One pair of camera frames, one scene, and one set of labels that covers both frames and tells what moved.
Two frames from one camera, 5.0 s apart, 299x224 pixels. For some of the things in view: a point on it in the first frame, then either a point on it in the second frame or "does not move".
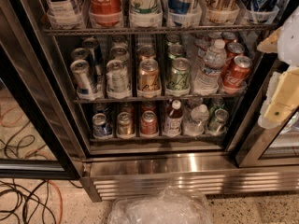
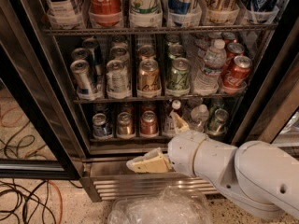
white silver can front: [117, 79] does not move
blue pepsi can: [102, 128] does not move
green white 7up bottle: [145, 9] does not move
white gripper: [290, 44] to [183, 152]
